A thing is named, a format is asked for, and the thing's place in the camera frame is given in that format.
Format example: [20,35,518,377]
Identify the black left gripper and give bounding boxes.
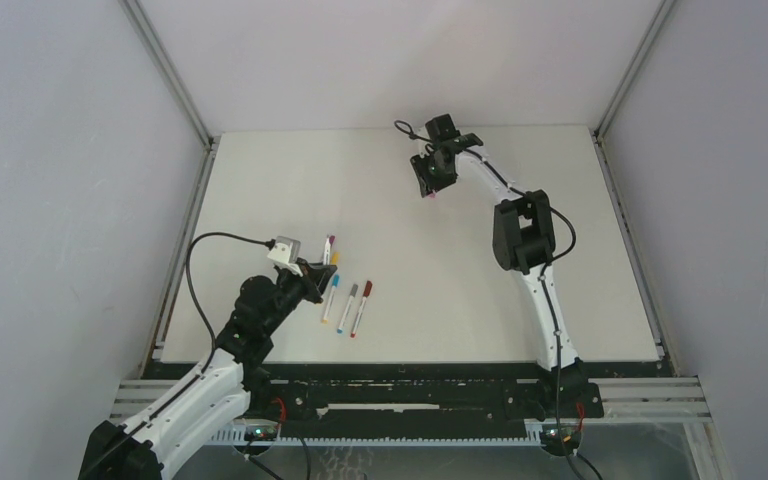
[262,257,334,336]

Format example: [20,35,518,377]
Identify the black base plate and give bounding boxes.
[142,360,604,440]

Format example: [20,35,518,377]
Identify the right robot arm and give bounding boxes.
[394,114,588,416]

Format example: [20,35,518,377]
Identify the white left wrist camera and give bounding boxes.
[267,236,303,277]

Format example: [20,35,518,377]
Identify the blue white pen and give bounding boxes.
[336,295,355,334]

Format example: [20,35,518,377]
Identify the black left camera cable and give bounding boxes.
[185,231,276,352]

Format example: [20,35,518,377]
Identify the aluminium frame rail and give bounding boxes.
[591,1,731,479]
[119,0,214,376]

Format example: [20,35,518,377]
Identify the grey white pen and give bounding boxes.
[322,236,333,264]

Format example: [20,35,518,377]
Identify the red white pen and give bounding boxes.
[350,296,368,338]

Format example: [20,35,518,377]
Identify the yellow white pen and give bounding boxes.
[321,284,337,324]

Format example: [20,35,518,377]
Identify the right aluminium frame rail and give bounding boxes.
[591,1,731,479]

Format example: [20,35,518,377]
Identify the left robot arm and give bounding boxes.
[78,263,337,479]

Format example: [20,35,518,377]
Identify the white cable duct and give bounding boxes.
[211,423,558,447]

